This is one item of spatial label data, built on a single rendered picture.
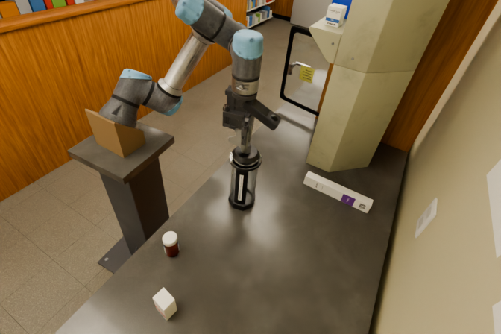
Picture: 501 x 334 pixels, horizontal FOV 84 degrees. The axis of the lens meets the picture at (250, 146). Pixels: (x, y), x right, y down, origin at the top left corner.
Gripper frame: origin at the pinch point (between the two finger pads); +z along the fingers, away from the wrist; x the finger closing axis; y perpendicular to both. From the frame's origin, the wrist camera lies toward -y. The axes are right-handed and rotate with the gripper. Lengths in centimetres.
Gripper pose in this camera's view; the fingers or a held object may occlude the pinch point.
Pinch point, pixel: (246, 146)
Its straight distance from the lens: 89.8
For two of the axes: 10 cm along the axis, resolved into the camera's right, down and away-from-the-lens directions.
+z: -0.8, 7.6, 6.5
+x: -2.7, 6.1, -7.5
